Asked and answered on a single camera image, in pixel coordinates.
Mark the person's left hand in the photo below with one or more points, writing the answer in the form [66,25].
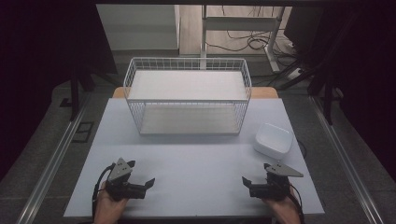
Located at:
[107,208]

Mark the white power strip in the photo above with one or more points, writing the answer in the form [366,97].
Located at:
[294,73]

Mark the tan wooden table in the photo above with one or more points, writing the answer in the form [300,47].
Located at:
[264,92]

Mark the person's right hand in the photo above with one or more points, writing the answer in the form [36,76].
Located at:
[285,211]

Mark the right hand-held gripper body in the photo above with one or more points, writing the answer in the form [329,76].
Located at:
[275,188]

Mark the white cabinet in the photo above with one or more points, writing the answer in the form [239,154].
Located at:
[140,28]

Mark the black floor plate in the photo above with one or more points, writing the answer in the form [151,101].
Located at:
[82,132]
[65,102]

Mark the white square bowl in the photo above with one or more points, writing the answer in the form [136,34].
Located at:
[273,140]

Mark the dark curtain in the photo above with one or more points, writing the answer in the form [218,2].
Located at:
[364,68]
[40,62]

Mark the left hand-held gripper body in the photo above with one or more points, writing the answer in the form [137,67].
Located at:
[122,189]

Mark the black metal stand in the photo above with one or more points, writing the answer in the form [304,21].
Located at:
[327,99]
[74,93]

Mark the aluminium rail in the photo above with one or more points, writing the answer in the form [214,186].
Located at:
[345,161]
[51,161]

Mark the white metal stand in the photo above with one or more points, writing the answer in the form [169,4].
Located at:
[239,23]

